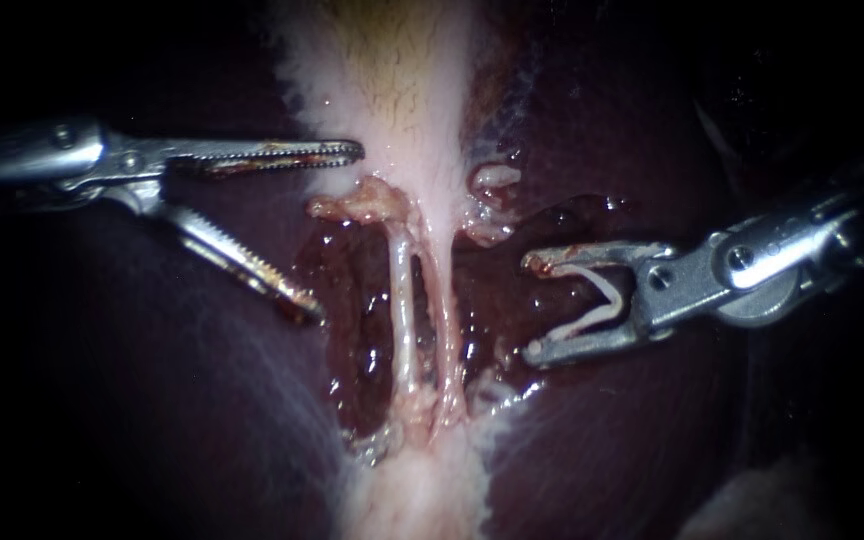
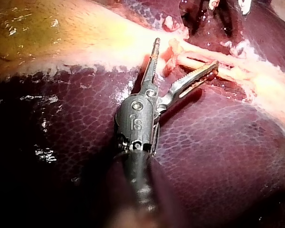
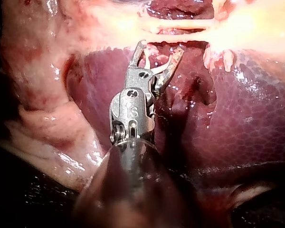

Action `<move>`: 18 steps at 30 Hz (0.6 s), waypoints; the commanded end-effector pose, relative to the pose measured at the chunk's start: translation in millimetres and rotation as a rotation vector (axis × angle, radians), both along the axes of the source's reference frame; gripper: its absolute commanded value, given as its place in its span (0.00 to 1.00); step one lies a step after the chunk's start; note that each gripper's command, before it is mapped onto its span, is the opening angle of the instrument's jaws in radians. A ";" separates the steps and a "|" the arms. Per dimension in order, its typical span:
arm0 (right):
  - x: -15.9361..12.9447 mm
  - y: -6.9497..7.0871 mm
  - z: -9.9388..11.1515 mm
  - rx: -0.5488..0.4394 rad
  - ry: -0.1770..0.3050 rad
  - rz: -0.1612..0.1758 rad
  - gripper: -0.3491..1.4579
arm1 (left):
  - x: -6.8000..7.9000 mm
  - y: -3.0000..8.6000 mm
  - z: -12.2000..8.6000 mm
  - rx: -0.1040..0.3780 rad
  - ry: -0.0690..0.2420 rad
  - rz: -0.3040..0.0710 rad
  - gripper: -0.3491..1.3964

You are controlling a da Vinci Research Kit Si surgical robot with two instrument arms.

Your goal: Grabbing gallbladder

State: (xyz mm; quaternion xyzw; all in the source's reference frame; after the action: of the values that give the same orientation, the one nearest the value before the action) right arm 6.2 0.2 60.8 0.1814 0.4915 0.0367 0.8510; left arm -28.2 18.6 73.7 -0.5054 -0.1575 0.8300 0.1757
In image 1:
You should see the right arm instrument jaw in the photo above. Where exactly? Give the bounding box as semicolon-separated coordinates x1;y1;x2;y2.
521;320;656;370
520;239;681;279

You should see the left arm instrument jaw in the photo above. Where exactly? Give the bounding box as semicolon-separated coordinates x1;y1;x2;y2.
156;204;326;322
164;137;367;180

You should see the white clip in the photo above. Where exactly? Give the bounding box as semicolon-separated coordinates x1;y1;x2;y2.
548;260;628;345

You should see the thin tube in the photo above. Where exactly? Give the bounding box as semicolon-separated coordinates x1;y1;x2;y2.
422;228;471;429
386;223;424;397

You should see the right arm instrument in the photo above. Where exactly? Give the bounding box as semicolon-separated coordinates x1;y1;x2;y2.
629;189;864;337

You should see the pale fatty tissue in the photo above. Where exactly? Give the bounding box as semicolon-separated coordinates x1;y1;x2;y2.
675;453;846;540
461;161;525;250
330;365;550;540

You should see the gallbladder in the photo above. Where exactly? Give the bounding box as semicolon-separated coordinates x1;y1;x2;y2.
268;0;482;230

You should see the dark red liver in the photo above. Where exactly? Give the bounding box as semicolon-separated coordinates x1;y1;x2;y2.
0;0;864;540

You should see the left arm instrument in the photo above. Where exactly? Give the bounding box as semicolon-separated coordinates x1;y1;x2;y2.
0;116;180;217

